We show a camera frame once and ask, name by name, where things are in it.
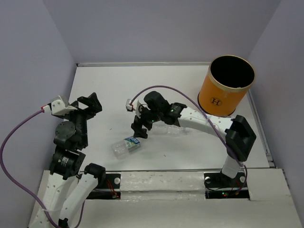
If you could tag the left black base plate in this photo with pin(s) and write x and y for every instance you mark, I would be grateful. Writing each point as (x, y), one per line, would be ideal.
(109, 189)

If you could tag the orange cylindrical bin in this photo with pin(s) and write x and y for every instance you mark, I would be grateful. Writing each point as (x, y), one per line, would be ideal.
(227, 81)

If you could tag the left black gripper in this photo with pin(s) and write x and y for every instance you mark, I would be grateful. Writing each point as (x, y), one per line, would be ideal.
(95, 105)

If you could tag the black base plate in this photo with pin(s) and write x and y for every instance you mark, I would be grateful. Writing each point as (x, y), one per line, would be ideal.
(219, 186)
(109, 189)

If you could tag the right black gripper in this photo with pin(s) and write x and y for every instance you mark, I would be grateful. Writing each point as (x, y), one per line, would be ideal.
(136, 127)

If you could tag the clear bottle lying centre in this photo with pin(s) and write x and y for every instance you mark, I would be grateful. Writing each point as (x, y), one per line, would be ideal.
(168, 130)

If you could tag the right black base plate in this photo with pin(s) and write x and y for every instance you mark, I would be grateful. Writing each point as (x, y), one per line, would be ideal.
(219, 186)

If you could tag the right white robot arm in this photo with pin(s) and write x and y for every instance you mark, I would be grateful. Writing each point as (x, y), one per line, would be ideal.
(236, 134)

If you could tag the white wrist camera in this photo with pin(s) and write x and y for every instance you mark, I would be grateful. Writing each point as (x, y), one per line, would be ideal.
(60, 106)
(133, 106)

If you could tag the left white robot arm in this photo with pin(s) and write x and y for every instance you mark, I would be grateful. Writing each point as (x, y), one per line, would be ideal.
(65, 193)

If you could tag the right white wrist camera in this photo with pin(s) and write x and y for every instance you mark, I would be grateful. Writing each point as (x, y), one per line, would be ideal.
(133, 106)

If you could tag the green label clear bottle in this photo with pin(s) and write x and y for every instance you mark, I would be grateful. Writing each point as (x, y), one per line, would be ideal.
(123, 148)

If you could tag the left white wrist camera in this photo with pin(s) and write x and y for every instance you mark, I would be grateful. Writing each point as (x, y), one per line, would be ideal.
(60, 106)

